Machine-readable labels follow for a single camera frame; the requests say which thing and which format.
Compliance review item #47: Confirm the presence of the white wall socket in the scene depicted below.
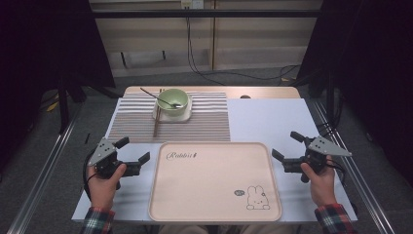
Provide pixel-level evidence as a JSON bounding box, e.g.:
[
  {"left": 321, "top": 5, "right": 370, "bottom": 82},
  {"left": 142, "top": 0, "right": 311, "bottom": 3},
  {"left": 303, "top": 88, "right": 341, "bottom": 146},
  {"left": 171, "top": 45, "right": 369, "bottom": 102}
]
[{"left": 180, "top": 0, "right": 205, "bottom": 10}]

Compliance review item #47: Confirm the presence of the black horizontal bar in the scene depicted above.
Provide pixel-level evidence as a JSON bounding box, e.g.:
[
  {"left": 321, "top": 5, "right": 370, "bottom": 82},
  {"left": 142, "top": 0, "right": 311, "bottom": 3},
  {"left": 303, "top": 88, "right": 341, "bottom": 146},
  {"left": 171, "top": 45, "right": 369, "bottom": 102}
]
[{"left": 91, "top": 9, "right": 322, "bottom": 19}]

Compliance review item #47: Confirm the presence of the left hand-held gripper black cable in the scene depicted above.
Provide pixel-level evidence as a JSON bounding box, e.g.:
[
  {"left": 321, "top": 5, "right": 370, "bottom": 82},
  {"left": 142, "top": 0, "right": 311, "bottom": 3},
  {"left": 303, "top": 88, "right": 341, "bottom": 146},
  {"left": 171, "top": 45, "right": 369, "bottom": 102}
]
[{"left": 82, "top": 152, "right": 98, "bottom": 201}]

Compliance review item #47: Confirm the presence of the person's left hand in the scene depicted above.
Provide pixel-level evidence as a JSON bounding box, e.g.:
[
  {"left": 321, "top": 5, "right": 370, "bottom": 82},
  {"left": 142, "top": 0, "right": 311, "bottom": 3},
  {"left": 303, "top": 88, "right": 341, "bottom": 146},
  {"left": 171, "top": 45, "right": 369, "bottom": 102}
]
[{"left": 87, "top": 163, "right": 128, "bottom": 211}]

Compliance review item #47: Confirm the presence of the black socket cable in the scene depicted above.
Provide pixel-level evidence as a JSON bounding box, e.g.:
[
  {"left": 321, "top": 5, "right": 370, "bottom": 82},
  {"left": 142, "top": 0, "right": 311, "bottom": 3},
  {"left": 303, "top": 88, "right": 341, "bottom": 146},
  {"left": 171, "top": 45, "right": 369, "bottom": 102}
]
[{"left": 185, "top": 8, "right": 301, "bottom": 86}]

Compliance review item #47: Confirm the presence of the wooden cabinet with monitor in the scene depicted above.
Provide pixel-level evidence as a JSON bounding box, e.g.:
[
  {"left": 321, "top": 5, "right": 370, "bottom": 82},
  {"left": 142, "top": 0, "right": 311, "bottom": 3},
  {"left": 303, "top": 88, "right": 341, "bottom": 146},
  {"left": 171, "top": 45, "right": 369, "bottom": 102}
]
[{"left": 89, "top": 0, "right": 324, "bottom": 78}]

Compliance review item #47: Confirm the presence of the green bowl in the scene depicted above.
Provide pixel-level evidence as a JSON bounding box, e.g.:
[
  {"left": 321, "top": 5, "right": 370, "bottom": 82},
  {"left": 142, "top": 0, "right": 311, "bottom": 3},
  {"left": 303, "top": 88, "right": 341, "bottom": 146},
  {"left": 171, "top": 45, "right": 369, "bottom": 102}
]
[{"left": 157, "top": 88, "right": 190, "bottom": 117}]

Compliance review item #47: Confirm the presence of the beige tray with rabbit print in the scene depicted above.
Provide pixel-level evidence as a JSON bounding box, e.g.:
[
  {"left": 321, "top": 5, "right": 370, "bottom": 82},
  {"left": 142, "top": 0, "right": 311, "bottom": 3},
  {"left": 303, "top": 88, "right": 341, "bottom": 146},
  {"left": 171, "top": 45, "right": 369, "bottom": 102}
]
[{"left": 148, "top": 141, "right": 282, "bottom": 223}]

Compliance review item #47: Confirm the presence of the hand-held gripper black cable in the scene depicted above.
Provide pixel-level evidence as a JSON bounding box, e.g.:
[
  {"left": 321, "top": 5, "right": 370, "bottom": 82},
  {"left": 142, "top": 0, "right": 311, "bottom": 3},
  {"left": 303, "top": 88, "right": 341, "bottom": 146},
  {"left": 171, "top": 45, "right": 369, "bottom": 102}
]
[
  {"left": 82, "top": 152, "right": 98, "bottom": 201},
  {"left": 325, "top": 160, "right": 348, "bottom": 188}
]

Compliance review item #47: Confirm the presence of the person's right hand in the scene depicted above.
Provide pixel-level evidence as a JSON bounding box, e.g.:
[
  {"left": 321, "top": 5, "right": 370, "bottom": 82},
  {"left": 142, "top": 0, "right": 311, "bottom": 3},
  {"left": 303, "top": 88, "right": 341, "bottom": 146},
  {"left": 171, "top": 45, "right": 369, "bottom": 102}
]
[{"left": 300, "top": 155, "right": 339, "bottom": 208}]

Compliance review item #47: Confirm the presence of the striped placemat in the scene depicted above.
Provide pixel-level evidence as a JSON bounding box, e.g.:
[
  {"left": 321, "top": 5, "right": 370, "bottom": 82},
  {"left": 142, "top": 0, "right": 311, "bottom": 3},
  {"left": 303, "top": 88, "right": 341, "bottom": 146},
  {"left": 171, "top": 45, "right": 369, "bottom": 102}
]
[{"left": 106, "top": 91, "right": 232, "bottom": 144}]

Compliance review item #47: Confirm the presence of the right hand-held gripper black cable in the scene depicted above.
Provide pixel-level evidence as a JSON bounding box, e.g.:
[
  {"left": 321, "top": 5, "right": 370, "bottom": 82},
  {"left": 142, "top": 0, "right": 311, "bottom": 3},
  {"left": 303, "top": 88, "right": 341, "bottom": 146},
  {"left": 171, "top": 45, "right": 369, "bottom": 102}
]
[{"left": 325, "top": 160, "right": 348, "bottom": 188}]

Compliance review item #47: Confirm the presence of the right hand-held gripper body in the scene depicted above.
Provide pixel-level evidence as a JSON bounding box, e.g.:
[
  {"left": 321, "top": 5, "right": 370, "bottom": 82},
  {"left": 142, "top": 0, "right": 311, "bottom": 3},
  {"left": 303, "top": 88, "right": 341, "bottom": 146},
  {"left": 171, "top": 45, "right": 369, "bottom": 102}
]
[{"left": 282, "top": 135, "right": 353, "bottom": 183}]

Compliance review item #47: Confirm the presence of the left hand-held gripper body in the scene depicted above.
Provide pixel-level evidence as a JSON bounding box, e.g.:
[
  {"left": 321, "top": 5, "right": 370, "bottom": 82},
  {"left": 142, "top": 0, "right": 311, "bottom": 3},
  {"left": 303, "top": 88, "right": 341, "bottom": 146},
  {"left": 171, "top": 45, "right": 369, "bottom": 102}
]
[{"left": 87, "top": 136, "right": 141, "bottom": 191}]

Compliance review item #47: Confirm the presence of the yellow floor tape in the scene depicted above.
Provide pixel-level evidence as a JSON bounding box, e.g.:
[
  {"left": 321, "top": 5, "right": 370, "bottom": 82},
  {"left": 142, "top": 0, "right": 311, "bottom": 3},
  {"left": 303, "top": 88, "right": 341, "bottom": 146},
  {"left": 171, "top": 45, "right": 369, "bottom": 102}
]
[{"left": 46, "top": 94, "right": 61, "bottom": 113}]

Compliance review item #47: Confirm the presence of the black metal stand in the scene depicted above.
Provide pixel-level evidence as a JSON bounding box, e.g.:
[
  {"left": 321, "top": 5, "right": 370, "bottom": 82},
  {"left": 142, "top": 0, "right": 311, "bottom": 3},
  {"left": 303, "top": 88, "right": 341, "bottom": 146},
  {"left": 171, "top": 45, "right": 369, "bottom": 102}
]
[{"left": 56, "top": 76, "right": 71, "bottom": 135}]

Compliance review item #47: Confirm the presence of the metal floor rail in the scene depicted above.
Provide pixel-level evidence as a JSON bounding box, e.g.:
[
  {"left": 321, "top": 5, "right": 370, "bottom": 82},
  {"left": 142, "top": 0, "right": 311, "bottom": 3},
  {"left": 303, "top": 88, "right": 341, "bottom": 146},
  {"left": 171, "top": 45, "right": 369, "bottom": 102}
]
[
  {"left": 6, "top": 103, "right": 84, "bottom": 234},
  {"left": 311, "top": 100, "right": 395, "bottom": 234}
]

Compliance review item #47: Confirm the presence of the dark curtain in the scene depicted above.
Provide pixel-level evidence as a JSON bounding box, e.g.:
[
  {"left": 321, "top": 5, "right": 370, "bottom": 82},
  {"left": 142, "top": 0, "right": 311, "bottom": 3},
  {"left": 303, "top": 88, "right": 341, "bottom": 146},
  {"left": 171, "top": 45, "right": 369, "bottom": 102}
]
[
  {"left": 0, "top": 0, "right": 116, "bottom": 170},
  {"left": 296, "top": 0, "right": 413, "bottom": 186}
]

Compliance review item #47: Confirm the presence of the white square plate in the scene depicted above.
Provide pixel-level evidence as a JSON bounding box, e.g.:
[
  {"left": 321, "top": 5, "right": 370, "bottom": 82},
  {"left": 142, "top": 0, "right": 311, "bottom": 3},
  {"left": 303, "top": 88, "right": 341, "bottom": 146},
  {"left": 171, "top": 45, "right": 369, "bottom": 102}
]
[{"left": 152, "top": 96, "right": 193, "bottom": 124}]

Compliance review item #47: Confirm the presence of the metal spoon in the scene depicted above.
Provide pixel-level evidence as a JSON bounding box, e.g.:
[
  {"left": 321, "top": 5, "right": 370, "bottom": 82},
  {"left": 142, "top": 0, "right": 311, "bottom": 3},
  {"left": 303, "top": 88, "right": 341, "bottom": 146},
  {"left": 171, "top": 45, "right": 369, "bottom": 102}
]
[{"left": 139, "top": 87, "right": 183, "bottom": 109}]

